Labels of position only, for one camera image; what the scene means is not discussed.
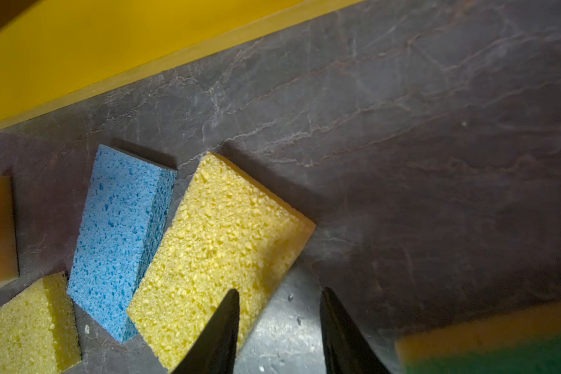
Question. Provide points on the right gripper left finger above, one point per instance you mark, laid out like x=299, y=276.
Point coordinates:
x=215, y=349

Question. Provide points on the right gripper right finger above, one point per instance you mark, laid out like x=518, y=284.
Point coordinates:
x=345, y=348

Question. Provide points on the yellow sponge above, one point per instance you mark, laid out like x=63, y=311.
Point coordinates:
x=38, y=332
x=229, y=232

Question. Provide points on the blue sponge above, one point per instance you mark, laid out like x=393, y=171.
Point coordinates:
x=123, y=223

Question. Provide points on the yellow shelf unit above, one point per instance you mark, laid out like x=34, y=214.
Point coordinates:
x=57, y=53

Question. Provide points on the green scrub sponge dark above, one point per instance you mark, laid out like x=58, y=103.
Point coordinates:
x=526, y=341

